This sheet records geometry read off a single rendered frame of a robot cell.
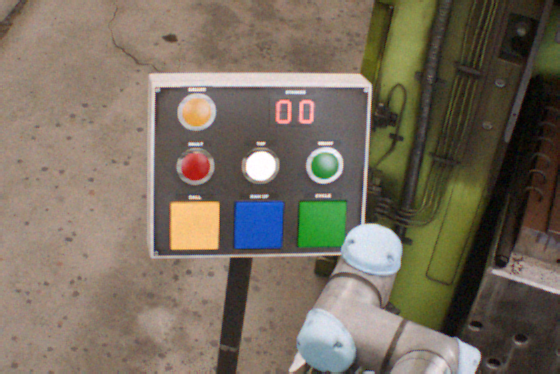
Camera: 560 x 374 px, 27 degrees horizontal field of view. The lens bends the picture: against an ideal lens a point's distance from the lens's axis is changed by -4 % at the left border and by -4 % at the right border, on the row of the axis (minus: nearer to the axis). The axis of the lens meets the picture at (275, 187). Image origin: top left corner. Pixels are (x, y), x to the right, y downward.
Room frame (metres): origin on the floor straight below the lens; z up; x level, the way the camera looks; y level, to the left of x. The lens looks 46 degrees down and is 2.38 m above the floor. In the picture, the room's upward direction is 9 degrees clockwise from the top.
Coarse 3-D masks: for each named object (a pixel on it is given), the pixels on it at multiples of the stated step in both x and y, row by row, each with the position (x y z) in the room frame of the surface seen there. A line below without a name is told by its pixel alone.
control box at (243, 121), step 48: (192, 96) 1.32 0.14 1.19; (240, 96) 1.34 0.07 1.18; (288, 96) 1.36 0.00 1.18; (336, 96) 1.37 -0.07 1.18; (192, 144) 1.29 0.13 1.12; (240, 144) 1.30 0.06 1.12; (288, 144) 1.32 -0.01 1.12; (336, 144) 1.34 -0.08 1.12; (192, 192) 1.25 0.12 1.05; (240, 192) 1.27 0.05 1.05; (288, 192) 1.28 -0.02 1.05; (336, 192) 1.30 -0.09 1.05; (288, 240) 1.25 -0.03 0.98
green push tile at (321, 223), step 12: (300, 204) 1.27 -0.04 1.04; (312, 204) 1.28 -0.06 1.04; (324, 204) 1.28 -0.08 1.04; (336, 204) 1.29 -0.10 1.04; (300, 216) 1.26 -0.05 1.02; (312, 216) 1.27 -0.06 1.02; (324, 216) 1.27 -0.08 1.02; (336, 216) 1.28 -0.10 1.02; (300, 228) 1.25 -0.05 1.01; (312, 228) 1.26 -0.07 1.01; (324, 228) 1.26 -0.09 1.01; (336, 228) 1.27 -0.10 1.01; (300, 240) 1.24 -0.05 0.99; (312, 240) 1.25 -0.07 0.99; (324, 240) 1.25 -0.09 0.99; (336, 240) 1.26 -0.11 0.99
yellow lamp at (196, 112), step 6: (192, 102) 1.32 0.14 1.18; (198, 102) 1.32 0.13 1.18; (204, 102) 1.32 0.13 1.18; (186, 108) 1.31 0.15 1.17; (192, 108) 1.31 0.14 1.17; (198, 108) 1.31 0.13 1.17; (204, 108) 1.31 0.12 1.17; (210, 108) 1.32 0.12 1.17; (186, 114) 1.30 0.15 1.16; (192, 114) 1.31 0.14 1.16; (198, 114) 1.31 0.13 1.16; (204, 114) 1.31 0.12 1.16; (210, 114) 1.31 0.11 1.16; (186, 120) 1.30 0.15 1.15; (192, 120) 1.30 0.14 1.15; (198, 120) 1.30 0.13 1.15; (204, 120) 1.31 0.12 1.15
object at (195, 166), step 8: (184, 160) 1.27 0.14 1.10; (192, 160) 1.27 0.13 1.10; (200, 160) 1.27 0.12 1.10; (208, 160) 1.28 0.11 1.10; (184, 168) 1.26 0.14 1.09; (192, 168) 1.26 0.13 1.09; (200, 168) 1.27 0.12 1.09; (208, 168) 1.27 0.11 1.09; (192, 176) 1.26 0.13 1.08; (200, 176) 1.26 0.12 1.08
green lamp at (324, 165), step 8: (328, 152) 1.33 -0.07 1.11; (312, 160) 1.31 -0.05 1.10; (320, 160) 1.32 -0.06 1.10; (328, 160) 1.32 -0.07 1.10; (336, 160) 1.32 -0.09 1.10; (312, 168) 1.31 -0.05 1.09; (320, 168) 1.31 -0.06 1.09; (328, 168) 1.31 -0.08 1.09; (336, 168) 1.32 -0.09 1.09; (320, 176) 1.30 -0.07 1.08; (328, 176) 1.31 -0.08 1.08
